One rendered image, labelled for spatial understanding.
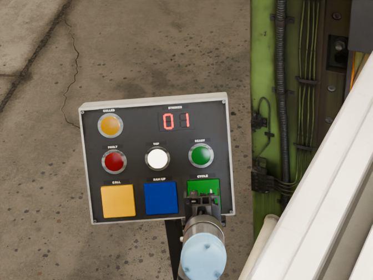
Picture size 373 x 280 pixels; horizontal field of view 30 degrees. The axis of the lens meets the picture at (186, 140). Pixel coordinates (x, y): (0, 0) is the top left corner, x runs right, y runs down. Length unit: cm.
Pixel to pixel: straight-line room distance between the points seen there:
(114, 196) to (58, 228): 137
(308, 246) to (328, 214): 1
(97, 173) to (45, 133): 182
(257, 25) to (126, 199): 50
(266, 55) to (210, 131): 24
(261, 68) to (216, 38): 218
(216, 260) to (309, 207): 96
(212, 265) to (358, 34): 54
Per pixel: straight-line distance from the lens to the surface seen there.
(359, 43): 141
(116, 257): 282
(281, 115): 175
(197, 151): 159
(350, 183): 23
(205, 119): 158
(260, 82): 173
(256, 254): 196
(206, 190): 161
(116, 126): 159
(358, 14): 138
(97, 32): 405
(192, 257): 118
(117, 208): 163
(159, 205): 162
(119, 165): 161
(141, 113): 158
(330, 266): 23
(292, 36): 162
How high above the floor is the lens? 219
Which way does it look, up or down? 43 degrees down
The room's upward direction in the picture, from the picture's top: 6 degrees counter-clockwise
